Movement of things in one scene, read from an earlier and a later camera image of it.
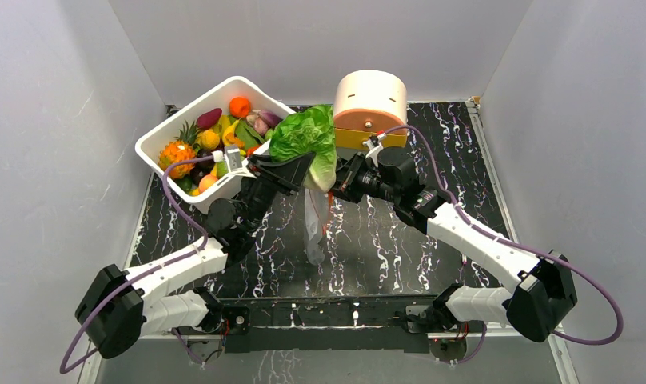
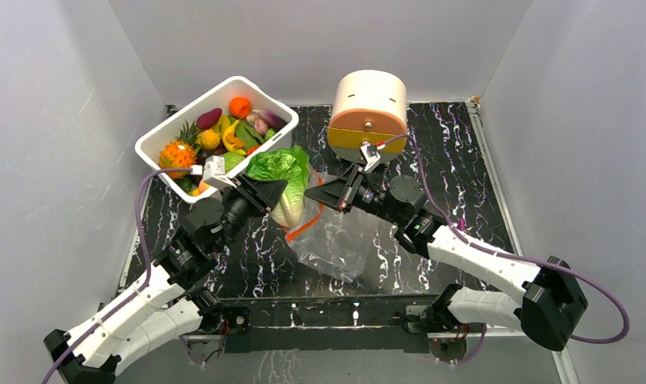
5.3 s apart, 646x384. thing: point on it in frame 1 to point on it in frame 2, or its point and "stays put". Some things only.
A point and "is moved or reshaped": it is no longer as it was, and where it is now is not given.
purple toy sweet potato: [208, 120] stays put
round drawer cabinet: [366, 102] stays put
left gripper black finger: [285, 177] to [265, 192]
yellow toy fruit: [209, 139] stays put
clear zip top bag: [317, 207] is moved or reshaped
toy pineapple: [182, 150] stays put
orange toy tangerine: [239, 106] stays put
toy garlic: [260, 126] stays put
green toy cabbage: [310, 130] is moved or reshaped
